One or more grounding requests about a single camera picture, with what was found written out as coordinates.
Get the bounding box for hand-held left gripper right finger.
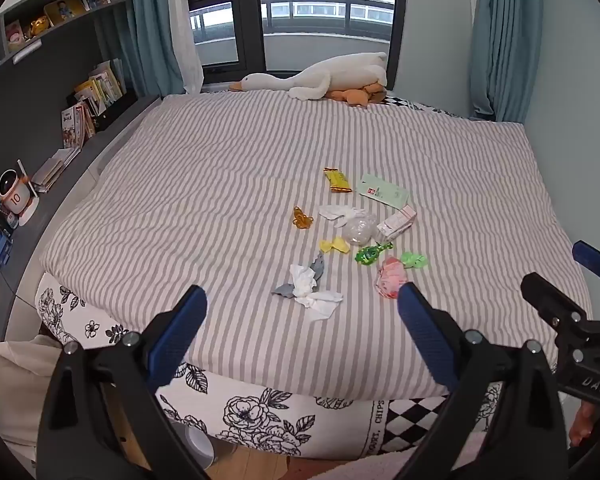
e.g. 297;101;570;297
391;282;568;480

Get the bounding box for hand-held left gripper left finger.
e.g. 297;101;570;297
36;284;216;480

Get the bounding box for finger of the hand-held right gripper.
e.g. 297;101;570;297
520;272;600;376
572;241;600;286

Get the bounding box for pink plastic wrapper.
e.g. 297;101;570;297
377;256;411;300

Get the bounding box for dark green candy wrapper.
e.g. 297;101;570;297
355;241;394;265

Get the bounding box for grey wrapper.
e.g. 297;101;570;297
271;252;327;301

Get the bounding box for pink milk carton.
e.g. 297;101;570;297
377;205;417;241

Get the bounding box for grey metal bin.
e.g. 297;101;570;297
170;420;216;468

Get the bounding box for clear plastic cup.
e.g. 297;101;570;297
342;212;378;245

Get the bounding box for green white packet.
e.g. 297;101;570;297
357;173;410;208

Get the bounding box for person's right hand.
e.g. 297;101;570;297
569;402;600;452

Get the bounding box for black white checkered blanket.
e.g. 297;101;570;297
365;382;503;458

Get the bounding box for bed with striped duvet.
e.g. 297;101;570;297
34;272;503;459

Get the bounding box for yellow crumpled wrapper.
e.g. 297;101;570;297
319;238;352;256

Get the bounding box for flat white tissue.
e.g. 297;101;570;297
319;204;367;228

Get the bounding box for white jacket red stripes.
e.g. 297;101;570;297
0;335;63;461

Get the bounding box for yellow snack wrapper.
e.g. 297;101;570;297
323;167;354;194

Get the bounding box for stack of flat booklets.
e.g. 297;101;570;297
30;146;83;194

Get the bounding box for white orange mug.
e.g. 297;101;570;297
0;160;41;226

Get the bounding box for black white checkered cloth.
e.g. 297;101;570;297
380;91;463;117

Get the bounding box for row of leaning books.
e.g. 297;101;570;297
61;101;97;150

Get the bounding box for teal curtain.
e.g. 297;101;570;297
467;0;546;123
125;0;186;98

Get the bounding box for orange plush toy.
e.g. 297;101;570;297
327;80;388;109

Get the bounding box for row of upright books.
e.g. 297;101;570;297
74;58;126;116

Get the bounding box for white goose plush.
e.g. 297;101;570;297
230;51;388;101

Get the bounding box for grey headboard shelf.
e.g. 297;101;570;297
0;0;162;341

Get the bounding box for white sheer curtain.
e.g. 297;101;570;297
167;0;204;95

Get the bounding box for black framed window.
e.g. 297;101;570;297
184;0;411;92

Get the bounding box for pink picture card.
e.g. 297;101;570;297
4;20;27;53

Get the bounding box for yellow photo frame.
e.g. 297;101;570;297
43;0;87;27

